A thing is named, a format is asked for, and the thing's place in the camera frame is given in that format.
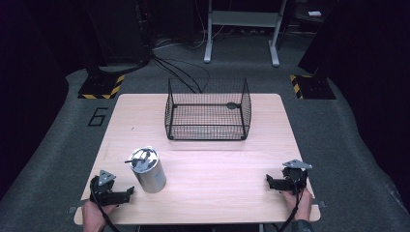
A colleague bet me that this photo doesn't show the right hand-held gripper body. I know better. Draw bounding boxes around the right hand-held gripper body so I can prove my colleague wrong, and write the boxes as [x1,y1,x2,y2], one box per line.
[280,159,313,195]

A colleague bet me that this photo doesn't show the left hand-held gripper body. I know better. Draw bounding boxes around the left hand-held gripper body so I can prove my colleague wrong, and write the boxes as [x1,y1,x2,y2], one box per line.
[89,169,130,207]

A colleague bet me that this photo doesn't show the silver metal canister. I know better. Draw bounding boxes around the silver metal canister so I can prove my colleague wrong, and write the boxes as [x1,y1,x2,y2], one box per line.
[124,146,167,194]

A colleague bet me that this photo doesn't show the black wire mesh basket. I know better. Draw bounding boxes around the black wire mesh basket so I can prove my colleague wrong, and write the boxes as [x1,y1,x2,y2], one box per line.
[164,77,252,141]

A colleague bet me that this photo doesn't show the person's right hand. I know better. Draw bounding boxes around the person's right hand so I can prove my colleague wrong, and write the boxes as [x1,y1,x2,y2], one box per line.
[281,188,314,223]

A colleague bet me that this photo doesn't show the person's left hand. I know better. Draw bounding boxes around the person's left hand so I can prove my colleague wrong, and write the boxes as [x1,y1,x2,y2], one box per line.
[80,199,116,232]

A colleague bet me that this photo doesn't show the black equipment cabinet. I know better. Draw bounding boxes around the black equipment cabinet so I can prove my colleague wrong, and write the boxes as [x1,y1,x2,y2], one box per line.
[81,0,153,67]

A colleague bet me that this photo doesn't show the white metal stand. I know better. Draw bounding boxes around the white metal stand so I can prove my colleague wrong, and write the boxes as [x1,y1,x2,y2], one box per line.
[203,0,288,68]

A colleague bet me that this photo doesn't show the black yellow striped base plate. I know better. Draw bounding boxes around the black yellow striped base plate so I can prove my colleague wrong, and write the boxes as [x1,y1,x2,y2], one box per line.
[77,73,126,101]
[288,73,337,101]

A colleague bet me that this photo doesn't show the bundle of black floor cables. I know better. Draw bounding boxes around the bundle of black floor cables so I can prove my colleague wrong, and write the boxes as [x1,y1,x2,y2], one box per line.
[150,52,211,95]

